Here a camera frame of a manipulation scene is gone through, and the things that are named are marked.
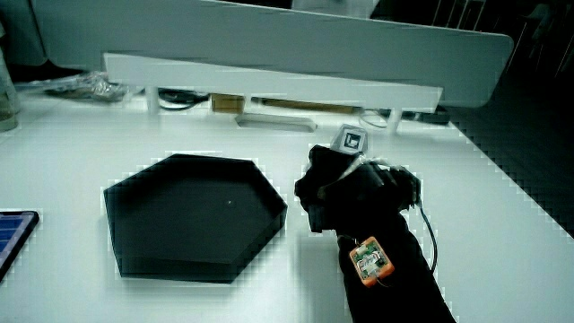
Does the person's right hand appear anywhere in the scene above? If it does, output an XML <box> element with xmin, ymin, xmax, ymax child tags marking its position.
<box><xmin>294</xmin><ymin>124</ymin><xmax>422</xmax><ymax>238</ymax></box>

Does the person's right forearm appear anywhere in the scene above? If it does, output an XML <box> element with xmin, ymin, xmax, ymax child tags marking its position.
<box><xmin>335</xmin><ymin>209</ymin><xmax>457</xmax><ymax>323</ymax></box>

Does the white desk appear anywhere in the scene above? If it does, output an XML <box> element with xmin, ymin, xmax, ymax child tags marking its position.
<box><xmin>0</xmin><ymin>92</ymin><xmax>574</xmax><ymax>323</ymax></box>

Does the orange sensor module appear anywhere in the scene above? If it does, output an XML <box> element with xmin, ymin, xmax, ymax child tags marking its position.
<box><xmin>348</xmin><ymin>236</ymin><xmax>396</xmax><ymax>289</ymax></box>

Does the black power strip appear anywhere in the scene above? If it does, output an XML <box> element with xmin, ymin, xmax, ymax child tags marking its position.
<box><xmin>402</xmin><ymin>109</ymin><xmax>451</xmax><ymax>127</ymax></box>

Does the long wooden strip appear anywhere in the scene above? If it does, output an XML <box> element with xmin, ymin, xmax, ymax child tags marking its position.
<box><xmin>250</xmin><ymin>96</ymin><xmax>365</xmax><ymax>116</ymax></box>

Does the white shelf riser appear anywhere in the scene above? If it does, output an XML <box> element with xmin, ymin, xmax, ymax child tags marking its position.
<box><xmin>102</xmin><ymin>52</ymin><xmax>444</xmax><ymax>135</ymax></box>

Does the small wooden box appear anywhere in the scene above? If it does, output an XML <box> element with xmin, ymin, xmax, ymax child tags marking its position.
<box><xmin>210</xmin><ymin>92</ymin><xmax>247</xmax><ymax>115</ymax></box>

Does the black hexagonal tray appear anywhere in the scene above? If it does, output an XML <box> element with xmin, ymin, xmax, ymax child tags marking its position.
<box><xmin>102</xmin><ymin>153</ymin><xmax>289</xmax><ymax>284</ymax></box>

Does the white divider panel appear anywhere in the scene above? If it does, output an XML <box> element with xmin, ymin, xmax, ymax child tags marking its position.
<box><xmin>30</xmin><ymin>0</ymin><xmax>515</xmax><ymax>109</ymax></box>

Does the clear plastic bag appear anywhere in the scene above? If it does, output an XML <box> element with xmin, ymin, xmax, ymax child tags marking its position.
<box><xmin>15</xmin><ymin>71</ymin><xmax>132</xmax><ymax>103</ymax></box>

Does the dark smartphone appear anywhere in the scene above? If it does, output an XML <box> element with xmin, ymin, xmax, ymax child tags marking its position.
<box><xmin>0</xmin><ymin>209</ymin><xmax>40</xmax><ymax>283</ymax></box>

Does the clear bottle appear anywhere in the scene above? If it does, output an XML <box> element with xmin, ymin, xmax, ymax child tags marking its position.
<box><xmin>0</xmin><ymin>22</ymin><xmax>22</xmax><ymax>134</ymax></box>

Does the white cable loop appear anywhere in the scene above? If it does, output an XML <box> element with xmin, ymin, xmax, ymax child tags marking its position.
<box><xmin>358</xmin><ymin>109</ymin><xmax>389</xmax><ymax>130</ymax></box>

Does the black glove cable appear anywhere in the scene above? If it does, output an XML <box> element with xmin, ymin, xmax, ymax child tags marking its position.
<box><xmin>416</xmin><ymin>200</ymin><xmax>439</xmax><ymax>275</ymax></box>

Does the black coiled cable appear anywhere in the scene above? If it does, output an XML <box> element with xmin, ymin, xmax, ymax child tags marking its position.
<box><xmin>156</xmin><ymin>88</ymin><xmax>210</xmax><ymax>111</ymax></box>

